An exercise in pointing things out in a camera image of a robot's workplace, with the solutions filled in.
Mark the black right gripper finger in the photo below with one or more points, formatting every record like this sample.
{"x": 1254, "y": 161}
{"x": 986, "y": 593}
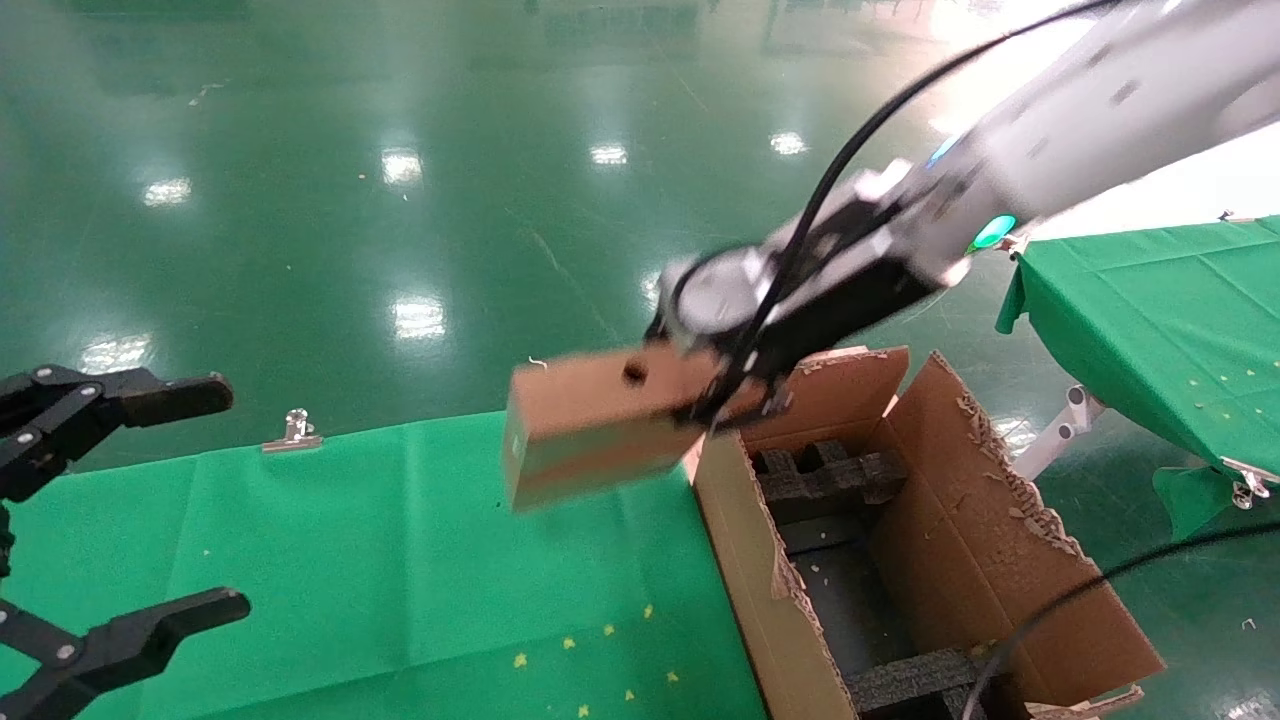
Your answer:
{"x": 662, "y": 325}
{"x": 735, "y": 395}

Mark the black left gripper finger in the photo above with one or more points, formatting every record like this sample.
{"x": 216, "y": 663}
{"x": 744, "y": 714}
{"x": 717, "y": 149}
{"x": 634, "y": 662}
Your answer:
{"x": 150, "y": 628}
{"x": 170, "y": 398}

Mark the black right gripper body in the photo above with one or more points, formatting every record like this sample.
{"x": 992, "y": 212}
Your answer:
{"x": 850, "y": 300}

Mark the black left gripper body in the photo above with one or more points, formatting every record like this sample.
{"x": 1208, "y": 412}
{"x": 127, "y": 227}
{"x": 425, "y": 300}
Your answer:
{"x": 5, "y": 545}

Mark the small brown cardboard box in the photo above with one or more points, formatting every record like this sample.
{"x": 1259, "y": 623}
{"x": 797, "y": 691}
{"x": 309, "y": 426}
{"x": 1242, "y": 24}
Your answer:
{"x": 590, "y": 430}

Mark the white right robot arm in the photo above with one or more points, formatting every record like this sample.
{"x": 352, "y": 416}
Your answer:
{"x": 1100, "y": 100}

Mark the large open cardboard carton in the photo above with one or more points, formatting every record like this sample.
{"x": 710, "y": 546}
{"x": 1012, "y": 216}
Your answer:
{"x": 1000, "y": 560}

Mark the black foam insert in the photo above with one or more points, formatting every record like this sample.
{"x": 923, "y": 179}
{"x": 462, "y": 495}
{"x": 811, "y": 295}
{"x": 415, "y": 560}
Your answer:
{"x": 910, "y": 685}
{"x": 830, "y": 475}

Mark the silver metal binder clip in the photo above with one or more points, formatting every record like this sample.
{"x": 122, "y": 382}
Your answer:
{"x": 1015, "y": 246}
{"x": 293, "y": 438}
{"x": 1230, "y": 216}
{"x": 1245, "y": 485}

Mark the green tablecloth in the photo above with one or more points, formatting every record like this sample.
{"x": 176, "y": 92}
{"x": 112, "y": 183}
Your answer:
{"x": 350, "y": 560}
{"x": 1150, "y": 310}

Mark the white metal table leg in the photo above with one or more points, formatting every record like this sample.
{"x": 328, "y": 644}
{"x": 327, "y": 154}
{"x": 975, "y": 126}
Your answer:
{"x": 1060, "y": 435}

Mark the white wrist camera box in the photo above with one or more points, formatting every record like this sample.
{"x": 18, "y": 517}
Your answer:
{"x": 725, "y": 290}

